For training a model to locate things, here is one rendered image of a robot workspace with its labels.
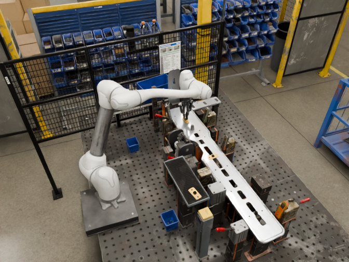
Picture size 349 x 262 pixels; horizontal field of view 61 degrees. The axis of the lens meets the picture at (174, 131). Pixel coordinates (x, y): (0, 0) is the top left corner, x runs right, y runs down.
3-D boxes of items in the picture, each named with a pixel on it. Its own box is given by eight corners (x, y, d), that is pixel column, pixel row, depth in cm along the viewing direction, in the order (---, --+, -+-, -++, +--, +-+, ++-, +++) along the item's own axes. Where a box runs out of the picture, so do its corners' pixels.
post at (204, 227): (209, 256, 192) (214, 217, 163) (199, 261, 189) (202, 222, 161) (203, 246, 197) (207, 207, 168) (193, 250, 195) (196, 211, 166)
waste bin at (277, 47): (303, 71, 505) (316, 30, 457) (278, 77, 492) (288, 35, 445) (285, 59, 541) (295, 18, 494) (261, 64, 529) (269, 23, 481)
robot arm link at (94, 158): (88, 186, 214) (72, 170, 227) (106, 182, 226) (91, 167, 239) (111, 86, 187) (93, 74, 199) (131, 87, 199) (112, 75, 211)
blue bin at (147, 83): (174, 93, 276) (174, 81, 268) (145, 103, 264) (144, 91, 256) (165, 84, 287) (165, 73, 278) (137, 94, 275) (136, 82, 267)
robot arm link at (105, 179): (106, 205, 208) (101, 183, 195) (92, 190, 219) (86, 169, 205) (124, 192, 217) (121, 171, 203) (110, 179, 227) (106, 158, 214)
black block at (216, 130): (219, 155, 260) (223, 130, 241) (209, 159, 257) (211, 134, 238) (215, 149, 266) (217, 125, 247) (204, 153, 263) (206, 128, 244)
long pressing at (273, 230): (291, 232, 173) (292, 230, 172) (258, 246, 166) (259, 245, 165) (187, 105, 269) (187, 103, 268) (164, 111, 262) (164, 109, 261)
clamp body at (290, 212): (290, 238, 201) (305, 206, 177) (272, 247, 196) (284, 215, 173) (280, 225, 208) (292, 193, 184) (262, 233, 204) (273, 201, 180)
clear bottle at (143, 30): (149, 44, 263) (147, 22, 250) (142, 46, 261) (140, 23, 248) (147, 42, 267) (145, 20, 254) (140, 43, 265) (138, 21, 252)
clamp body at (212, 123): (216, 145, 271) (219, 115, 248) (204, 148, 267) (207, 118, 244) (211, 139, 277) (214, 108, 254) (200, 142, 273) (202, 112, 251)
